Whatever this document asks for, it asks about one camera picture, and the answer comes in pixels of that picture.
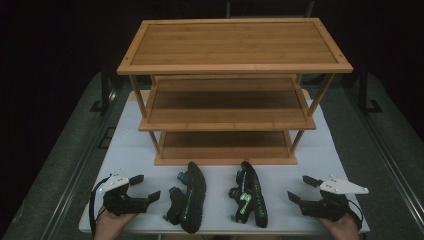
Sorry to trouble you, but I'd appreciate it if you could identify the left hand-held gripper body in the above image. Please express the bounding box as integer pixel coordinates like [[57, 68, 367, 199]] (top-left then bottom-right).
[[96, 168, 151, 217]]

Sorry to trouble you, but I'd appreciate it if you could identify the person's left hand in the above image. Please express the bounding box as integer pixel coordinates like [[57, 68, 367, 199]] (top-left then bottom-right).
[[93, 207, 138, 240]]

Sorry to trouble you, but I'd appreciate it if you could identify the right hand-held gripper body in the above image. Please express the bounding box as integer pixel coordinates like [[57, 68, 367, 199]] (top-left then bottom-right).
[[299, 174, 370, 223]]

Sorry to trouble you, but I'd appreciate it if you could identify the black sandal with green accents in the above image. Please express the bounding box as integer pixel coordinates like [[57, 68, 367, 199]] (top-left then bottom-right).
[[162, 161, 208, 235], [228, 160, 270, 230]]

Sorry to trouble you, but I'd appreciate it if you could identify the wooden three-tier shoe rack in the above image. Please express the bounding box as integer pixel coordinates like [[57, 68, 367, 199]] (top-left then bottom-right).
[[116, 17, 354, 167]]

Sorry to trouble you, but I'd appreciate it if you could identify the person's right hand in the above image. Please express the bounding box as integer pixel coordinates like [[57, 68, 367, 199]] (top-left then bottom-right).
[[317, 212, 362, 240]]

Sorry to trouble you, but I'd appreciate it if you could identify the black metal stand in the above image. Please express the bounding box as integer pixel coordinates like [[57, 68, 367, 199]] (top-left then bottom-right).
[[357, 64, 384, 116], [90, 63, 114, 115]]

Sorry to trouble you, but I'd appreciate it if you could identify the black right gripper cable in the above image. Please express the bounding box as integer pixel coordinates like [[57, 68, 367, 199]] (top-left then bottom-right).
[[346, 198, 365, 231]]

